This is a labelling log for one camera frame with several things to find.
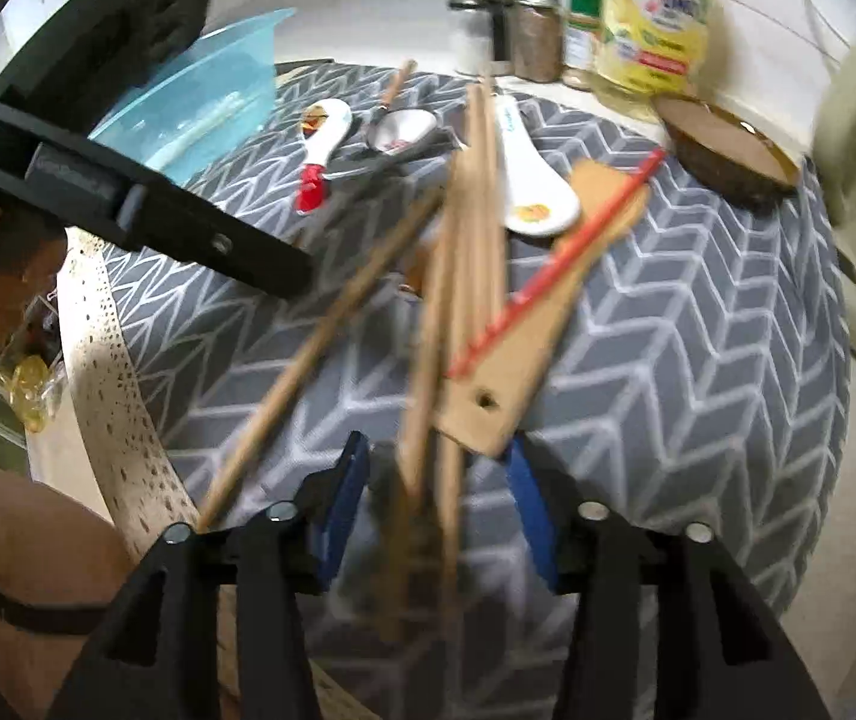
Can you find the yellow cooking oil bottle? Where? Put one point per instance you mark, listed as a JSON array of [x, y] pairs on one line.
[[653, 22]]

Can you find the wooden spatula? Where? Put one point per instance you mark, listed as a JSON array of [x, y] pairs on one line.
[[518, 360]]

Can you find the glass jar white contents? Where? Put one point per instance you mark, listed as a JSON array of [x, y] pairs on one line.
[[476, 34]]

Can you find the person's left hand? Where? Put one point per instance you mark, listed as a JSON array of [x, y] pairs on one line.
[[15, 270]]

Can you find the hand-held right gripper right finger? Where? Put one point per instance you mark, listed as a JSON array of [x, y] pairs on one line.
[[533, 510]]

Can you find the grey chevron mat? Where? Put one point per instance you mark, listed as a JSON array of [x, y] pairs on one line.
[[697, 315]]

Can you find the person's leg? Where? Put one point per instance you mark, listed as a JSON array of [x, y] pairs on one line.
[[15, 540]]

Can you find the dark metal spoon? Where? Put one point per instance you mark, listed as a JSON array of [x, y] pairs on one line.
[[413, 150]]

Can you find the red chopstick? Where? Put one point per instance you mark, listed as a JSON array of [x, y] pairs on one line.
[[563, 259]]

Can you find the coconut shell bowl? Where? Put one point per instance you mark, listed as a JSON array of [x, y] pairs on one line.
[[727, 154]]

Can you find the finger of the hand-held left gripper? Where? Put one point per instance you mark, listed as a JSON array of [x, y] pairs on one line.
[[225, 244], [120, 7]]

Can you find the glass jar brown contents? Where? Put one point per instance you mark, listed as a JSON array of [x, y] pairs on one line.
[[538, 37]]

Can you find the green lid spice jar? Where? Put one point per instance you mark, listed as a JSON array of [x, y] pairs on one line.
[[581, 37]]

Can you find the clear bag yellow contents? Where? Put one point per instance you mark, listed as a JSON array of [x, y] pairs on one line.
[[26, 382]]

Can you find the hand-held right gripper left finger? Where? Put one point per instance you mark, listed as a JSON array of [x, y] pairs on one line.
[[338, 495]]

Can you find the blue plastic bowl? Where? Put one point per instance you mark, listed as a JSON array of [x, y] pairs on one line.
[[195, 97]]

